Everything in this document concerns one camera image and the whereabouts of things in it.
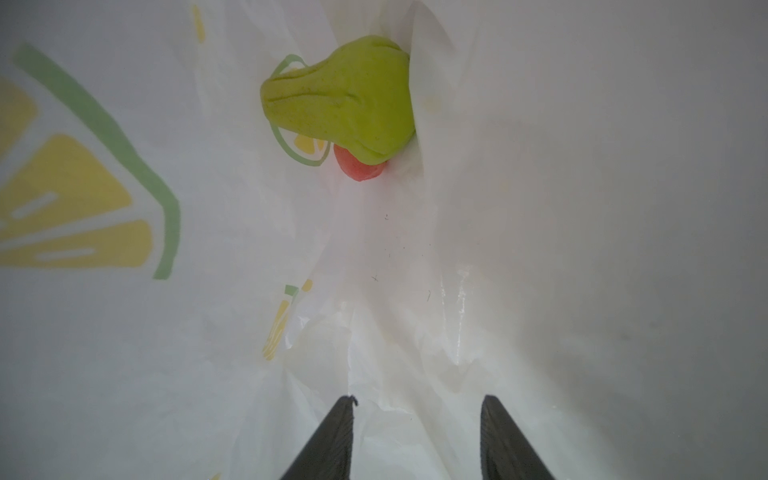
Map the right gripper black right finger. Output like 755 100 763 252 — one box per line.
480 395 554 480

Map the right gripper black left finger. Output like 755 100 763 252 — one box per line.
280 395 358 480

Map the white plastic bag lemon print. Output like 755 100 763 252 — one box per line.
1 1 767 479

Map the small red fake fruit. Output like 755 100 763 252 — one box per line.
333 144 387 182

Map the green fake pear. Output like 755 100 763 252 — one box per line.
260 35 416 165

